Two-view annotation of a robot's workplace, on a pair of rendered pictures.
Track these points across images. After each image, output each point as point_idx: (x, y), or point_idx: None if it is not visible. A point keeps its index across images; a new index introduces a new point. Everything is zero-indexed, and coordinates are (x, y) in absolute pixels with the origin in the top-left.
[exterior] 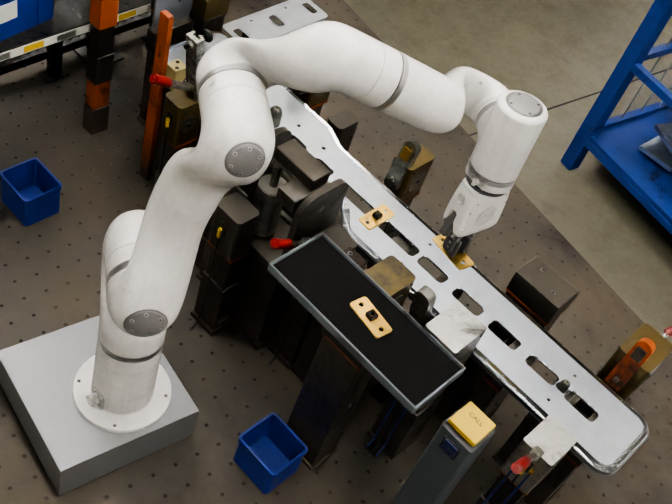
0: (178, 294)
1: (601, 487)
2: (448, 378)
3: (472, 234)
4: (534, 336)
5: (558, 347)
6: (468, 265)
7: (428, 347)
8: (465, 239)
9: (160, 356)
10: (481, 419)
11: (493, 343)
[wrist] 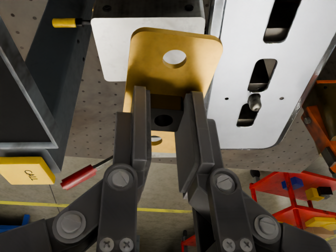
0: None
1: (266, 59)
2: (22, 141)
3: (193, 214)
4: (309, 46)
5: (312, 71)
6: (158, 150)
7: (14, 102)
8: (181, 175)
9: None
10: (38, 177)
11: (252, 21)
